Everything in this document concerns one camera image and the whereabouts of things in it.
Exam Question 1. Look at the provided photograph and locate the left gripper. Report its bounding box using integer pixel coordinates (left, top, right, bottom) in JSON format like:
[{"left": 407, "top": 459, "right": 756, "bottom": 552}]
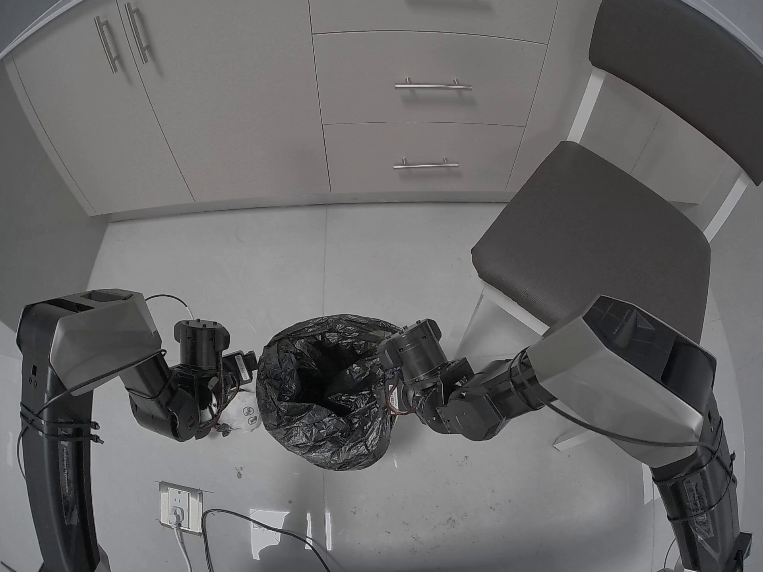
[{"left": 222, "top": 349, "right": 259, "bottom": 392}]

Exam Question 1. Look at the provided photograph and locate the white plastic wrapper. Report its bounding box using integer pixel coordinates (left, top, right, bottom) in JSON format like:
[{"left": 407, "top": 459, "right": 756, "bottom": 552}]
[{"left": 237, "top": 392, "right": 261, "bottom": 435}]

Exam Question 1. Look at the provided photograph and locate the black plastic bag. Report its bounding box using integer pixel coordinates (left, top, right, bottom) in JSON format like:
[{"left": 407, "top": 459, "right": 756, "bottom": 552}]
[{"left": 255, "top": 313, "right": 399, "bottom": 472}]

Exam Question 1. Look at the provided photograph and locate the white chair with grey seat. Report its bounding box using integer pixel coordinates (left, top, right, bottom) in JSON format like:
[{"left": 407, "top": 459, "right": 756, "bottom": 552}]
[{"left": 459, "top": 0, "right": 763, "bottom": 452}]

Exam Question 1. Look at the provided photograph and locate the black cable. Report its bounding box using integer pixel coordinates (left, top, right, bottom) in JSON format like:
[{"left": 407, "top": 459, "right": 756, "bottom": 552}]
[
  {"left": 145, "top": 294, "right": 194, "bottom": 321},
  {"left": 199, "top": 509, "right": 331, "bottom": 572}
]

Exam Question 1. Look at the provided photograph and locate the white power cable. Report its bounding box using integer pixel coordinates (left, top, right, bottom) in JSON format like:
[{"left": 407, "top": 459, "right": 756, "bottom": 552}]
[{"left": 168, "top": 505, "right": 193, "bottom": 572}]

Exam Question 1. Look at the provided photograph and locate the beige cabinet with metal handles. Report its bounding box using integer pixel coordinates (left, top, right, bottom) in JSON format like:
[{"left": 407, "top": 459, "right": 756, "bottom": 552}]
[{"left": 0, "top": 0, "right": 743, "bottom": 224}]

